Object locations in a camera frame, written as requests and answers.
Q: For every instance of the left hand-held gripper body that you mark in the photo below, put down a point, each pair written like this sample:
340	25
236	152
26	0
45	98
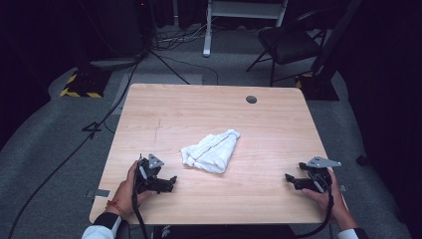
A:
147	172

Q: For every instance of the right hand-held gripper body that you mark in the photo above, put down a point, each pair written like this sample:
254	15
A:
320	176

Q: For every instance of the white towel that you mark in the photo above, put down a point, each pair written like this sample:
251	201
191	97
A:
212	151

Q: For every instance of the person's left hand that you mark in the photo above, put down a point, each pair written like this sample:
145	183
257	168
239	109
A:
127	194

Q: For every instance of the person's right hand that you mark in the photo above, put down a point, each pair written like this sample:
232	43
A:
335	205

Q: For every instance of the grey tape piece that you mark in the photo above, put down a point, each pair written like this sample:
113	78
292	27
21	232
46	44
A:
343	188
99	193

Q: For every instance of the small black floor object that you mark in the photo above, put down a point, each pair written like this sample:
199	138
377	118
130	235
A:
362	160

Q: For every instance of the black yellow striped base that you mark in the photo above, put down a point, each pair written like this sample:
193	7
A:
86	83
318	89

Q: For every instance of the grey table grommet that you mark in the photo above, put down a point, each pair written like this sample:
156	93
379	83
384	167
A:
251	99

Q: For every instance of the black folding chair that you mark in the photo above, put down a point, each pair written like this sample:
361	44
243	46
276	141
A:
288	43

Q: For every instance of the black slanted stand pole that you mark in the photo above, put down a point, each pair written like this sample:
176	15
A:
335	36

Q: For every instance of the dark tall equipment stand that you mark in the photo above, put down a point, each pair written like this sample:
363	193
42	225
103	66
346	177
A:
116	30

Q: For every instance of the white metal stand frame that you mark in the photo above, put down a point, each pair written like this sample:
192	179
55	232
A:
207	36

